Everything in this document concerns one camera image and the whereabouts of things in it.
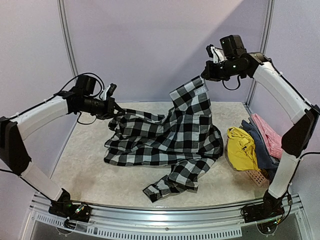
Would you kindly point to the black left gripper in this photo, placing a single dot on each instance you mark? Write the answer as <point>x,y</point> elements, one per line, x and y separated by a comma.
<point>109,112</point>

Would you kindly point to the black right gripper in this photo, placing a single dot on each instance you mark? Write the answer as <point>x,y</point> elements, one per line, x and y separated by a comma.
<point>208,71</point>

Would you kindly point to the black white checkered shirt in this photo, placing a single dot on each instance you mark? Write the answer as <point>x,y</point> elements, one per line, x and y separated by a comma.
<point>185,139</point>

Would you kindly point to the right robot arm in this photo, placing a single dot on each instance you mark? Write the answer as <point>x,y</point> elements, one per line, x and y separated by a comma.
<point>233,59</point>

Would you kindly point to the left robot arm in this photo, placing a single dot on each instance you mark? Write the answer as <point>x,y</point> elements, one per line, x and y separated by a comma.
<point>88,95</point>

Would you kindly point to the pink laundry basket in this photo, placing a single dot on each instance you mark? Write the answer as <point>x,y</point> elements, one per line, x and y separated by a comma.
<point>257,177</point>

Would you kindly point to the yellow garment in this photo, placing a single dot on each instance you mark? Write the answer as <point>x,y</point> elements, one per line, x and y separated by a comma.
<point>241,150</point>

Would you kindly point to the pink garment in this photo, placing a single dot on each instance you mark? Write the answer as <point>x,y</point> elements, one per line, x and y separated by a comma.
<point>272,140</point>

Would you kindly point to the navy blue garment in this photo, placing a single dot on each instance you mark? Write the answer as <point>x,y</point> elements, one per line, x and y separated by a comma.
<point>264,160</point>

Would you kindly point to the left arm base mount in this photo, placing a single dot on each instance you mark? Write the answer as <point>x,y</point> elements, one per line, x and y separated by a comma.
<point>65,208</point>

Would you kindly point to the aluminium front rail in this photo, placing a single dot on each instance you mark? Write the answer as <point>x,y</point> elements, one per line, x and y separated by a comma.
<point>163,223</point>

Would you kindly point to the left corner wall post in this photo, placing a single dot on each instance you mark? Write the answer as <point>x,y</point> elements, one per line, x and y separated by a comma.
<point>67,37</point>

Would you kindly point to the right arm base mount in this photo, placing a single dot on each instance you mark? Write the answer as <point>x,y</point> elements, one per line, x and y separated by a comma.
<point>268,209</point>

